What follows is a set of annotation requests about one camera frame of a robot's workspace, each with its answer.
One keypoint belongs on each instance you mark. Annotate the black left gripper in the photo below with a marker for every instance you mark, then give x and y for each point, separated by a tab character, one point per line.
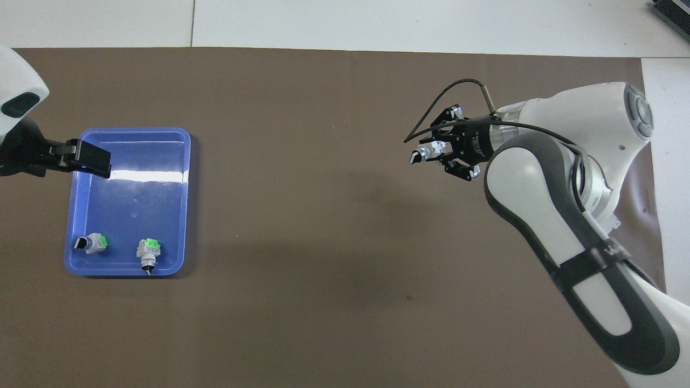
27	153

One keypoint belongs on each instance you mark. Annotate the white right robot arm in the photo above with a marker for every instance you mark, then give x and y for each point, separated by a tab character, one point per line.
539	178

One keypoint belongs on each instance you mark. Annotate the green-backed black-knob switch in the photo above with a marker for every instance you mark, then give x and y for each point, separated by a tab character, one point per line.
94	243

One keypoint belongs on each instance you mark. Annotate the white black-knob rotary switch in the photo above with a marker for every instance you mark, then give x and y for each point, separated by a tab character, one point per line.
431	153

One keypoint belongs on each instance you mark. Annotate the blue plastic tray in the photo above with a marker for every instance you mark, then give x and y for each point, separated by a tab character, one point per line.
135	210

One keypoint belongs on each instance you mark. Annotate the black electronics box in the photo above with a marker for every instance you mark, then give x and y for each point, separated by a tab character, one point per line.
674	11

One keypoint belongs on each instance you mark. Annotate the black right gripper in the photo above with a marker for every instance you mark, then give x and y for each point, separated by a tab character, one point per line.
474	143

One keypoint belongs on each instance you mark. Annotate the brown table mat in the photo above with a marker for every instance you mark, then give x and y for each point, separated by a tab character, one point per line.
323	226

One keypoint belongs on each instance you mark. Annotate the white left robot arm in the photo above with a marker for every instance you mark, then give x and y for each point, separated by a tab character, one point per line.
19	81

